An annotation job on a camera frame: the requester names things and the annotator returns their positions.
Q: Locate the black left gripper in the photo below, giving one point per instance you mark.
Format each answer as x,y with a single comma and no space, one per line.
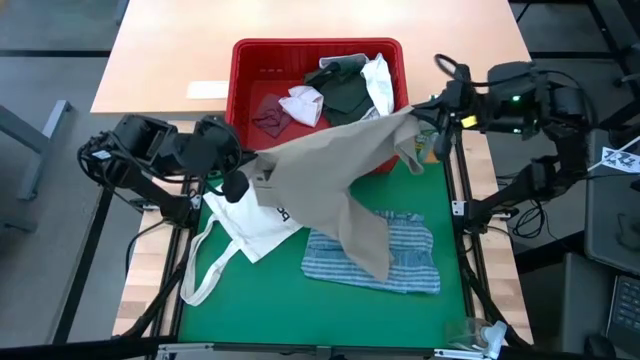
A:
212,147

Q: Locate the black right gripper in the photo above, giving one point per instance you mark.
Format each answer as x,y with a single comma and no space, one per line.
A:
460,107

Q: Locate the white printed tote bag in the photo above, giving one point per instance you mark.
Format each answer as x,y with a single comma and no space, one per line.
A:
245,225

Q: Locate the beige trousers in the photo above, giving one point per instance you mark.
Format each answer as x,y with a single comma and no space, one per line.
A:
325,175

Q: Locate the blue white striped towel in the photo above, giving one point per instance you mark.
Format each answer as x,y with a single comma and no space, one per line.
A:
415,260

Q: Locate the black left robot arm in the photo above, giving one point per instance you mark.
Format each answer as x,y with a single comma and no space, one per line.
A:
145,142

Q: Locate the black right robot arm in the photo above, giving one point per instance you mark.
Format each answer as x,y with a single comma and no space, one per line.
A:
560,107

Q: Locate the red plastic laundry bin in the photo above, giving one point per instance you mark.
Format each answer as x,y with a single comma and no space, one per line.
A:
270,65

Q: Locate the white garment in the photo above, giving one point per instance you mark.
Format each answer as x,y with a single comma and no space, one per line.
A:
380,85

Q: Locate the maroon cloth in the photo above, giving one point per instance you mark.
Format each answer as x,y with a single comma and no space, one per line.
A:
272,117

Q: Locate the dark green garment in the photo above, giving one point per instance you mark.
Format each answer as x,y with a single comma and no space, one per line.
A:
345,92

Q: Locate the white paper label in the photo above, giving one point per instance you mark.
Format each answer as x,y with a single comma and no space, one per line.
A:
207,90

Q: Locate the small white cloth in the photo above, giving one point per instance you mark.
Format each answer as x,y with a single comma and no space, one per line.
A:
302,105

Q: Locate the green work mat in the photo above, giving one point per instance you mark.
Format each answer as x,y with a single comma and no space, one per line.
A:
310,320

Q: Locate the light wooden table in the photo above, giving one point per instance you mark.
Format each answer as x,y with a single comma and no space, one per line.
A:
165,50

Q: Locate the white patterned paper flag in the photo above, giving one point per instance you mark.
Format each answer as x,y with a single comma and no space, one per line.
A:
620,161

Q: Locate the grey metal desk leg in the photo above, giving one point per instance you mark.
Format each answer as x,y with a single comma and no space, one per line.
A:
37,142

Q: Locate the grey side desk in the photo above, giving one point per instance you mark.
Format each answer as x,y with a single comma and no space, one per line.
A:
607,225

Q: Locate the clear plastic spray bottle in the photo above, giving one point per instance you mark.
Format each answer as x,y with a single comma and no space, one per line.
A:
475,335

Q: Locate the black keyboard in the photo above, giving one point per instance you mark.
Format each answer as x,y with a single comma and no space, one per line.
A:
627,310

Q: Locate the silver frame bracket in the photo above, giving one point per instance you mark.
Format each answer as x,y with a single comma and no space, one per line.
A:
460,354
186,347

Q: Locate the black aluminium frame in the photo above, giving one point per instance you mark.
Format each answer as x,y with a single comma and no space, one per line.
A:
469,280

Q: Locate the black desk frame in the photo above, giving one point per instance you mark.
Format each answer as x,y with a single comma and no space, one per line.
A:
620,111

